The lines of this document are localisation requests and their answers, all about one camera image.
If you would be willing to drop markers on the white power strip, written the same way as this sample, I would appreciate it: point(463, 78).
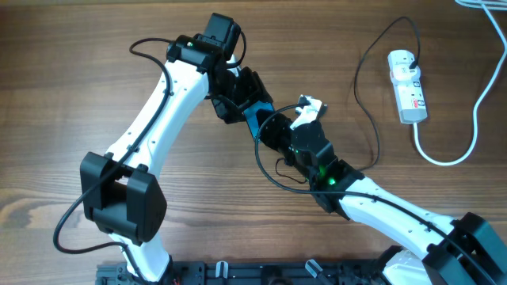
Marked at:
point(409, 96)

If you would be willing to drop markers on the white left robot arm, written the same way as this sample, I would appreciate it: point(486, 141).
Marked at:
point(120, 189)

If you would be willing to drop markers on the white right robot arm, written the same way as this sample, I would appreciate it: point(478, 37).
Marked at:
point(434, 249)

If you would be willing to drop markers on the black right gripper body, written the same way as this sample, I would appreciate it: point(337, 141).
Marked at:
point(273, 129)

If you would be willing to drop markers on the white charger adapter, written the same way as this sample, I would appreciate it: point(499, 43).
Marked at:
point(403, 73)

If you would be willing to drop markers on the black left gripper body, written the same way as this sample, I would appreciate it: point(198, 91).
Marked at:
point(238, 93)

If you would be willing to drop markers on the blue Galaxy smartphone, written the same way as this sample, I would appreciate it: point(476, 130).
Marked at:
point(256, 114)

